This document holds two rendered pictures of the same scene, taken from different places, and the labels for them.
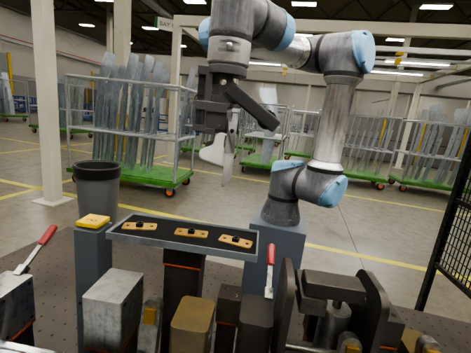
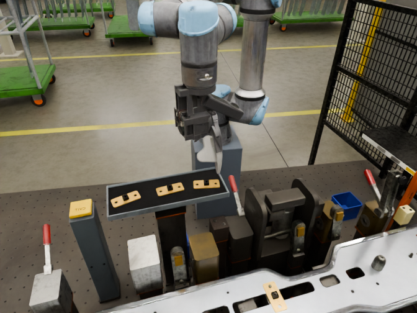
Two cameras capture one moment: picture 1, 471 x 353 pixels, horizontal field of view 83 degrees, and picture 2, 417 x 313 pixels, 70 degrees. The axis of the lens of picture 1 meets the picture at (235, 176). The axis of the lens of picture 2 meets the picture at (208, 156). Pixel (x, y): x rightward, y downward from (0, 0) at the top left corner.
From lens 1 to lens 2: 40 cm
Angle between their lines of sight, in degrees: 29
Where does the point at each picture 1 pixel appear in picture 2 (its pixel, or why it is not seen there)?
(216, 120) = (201, 127)
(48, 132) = not seen: outside the picture
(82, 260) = (85, 240)
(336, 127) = (257, 60)
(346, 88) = (263, 24)
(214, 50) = (193, 80)
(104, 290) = (139, 259)
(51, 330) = not seen: hidden behind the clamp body
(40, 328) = not seen: hidden behind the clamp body
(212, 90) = (192, 105)
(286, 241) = (227, 158)
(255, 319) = (241, 233)
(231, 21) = (206, 57)
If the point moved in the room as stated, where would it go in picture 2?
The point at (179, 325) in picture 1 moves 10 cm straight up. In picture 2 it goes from (200, 258) to (200, 234)
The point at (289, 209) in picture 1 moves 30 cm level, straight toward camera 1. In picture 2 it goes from (224, 130) to (241, 176)
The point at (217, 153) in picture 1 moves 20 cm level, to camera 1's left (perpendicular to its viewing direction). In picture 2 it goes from (210, 153) to (120, 172)
